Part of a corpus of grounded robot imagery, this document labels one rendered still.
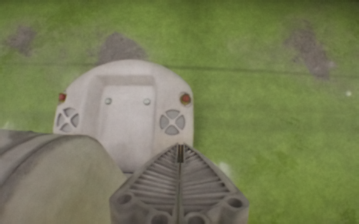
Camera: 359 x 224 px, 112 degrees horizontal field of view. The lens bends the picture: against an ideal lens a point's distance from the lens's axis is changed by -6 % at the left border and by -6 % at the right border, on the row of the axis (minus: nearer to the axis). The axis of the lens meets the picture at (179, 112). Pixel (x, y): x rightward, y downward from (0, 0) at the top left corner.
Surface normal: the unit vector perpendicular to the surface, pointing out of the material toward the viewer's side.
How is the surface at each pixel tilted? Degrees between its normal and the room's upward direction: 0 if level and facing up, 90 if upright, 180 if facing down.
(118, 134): 0
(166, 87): 1
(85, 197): 90
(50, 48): 0
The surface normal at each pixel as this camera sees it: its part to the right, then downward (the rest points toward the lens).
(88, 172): 1.00, 0.02
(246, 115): -0.02, -0.18
